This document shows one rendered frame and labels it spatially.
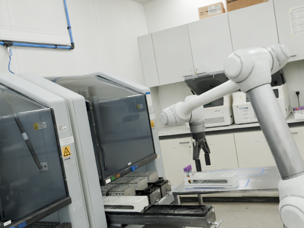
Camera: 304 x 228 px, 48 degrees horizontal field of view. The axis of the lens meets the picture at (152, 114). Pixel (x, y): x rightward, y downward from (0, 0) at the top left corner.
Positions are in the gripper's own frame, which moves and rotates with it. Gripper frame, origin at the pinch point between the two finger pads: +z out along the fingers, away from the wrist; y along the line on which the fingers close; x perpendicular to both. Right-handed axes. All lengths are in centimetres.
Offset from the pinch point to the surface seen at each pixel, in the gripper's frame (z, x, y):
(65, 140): -31, 37, -66
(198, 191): 11.5, 0.5, -10.4
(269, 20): -106, -4, 222
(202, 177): 5.0, -0.3, -4.6
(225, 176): 5.4, -13.7, -3.1
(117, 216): 13, 32, -45
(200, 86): -47, 90, 221
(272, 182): 11.2, -35.9, 5.3
